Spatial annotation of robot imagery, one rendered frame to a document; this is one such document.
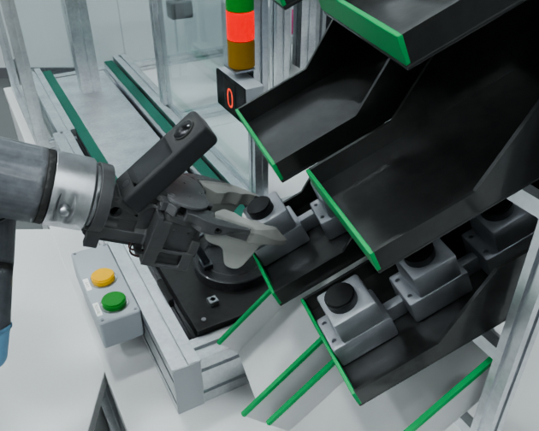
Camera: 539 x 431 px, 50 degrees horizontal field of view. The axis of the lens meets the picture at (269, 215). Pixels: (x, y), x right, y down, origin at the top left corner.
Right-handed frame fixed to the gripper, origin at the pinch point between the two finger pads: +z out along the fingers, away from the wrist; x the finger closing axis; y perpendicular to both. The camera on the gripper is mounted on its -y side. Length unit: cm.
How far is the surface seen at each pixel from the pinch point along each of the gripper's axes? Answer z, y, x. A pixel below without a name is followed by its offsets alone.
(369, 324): 3.5, -0.8, 19.0
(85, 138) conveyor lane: -6, 36, -91
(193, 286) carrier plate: 6.1, 28.0, -22.4
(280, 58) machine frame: 46, 3, -111
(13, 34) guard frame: -27, 19, -102
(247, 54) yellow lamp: 7.9, -8.0, -43.8
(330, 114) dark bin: -0.5, -14.4, 2.9
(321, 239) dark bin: 6.2, 0.2, 2.8
